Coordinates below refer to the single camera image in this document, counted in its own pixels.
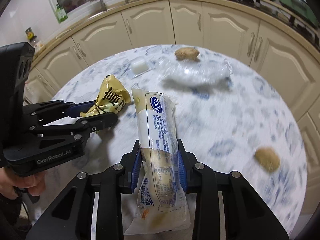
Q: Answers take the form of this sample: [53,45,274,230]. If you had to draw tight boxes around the green electric cooker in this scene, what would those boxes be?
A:
[279,0,319,29]

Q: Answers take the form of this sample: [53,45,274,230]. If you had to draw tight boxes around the yellow wrapper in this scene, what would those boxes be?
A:
[80,75,131,118]

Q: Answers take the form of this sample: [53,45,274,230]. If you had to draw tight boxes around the black gas stove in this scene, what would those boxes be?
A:
[233,0,319,48]

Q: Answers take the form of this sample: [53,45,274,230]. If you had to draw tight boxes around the long clear snack package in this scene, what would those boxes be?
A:
[125,85,190,235]

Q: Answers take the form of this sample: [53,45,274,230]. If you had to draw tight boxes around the person's left hand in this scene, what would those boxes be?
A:
[0,167,46,199]

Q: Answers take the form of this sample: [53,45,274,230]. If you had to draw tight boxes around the brown bun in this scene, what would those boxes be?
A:
[254,147,280,173]
[175,47,200,61]

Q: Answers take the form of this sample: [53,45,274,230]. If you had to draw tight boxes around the jar with yellow lid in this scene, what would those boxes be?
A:
[25,28,44,53]

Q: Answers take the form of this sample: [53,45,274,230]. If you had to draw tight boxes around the round table with floral cloth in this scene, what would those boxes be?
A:
[30,44,308,240]

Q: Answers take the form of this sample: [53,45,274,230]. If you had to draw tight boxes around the white block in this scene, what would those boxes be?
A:
[130,57,150,77]

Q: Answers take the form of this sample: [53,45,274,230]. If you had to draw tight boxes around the green dish soap bottle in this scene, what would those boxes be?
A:
[55,4,68,23]

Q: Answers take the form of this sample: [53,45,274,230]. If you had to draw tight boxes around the lower kitchen cabinets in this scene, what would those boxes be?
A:
[22,0,320,215]

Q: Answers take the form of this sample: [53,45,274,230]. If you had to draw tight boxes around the clear plastic bag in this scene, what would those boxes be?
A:
[159,59,233,87]

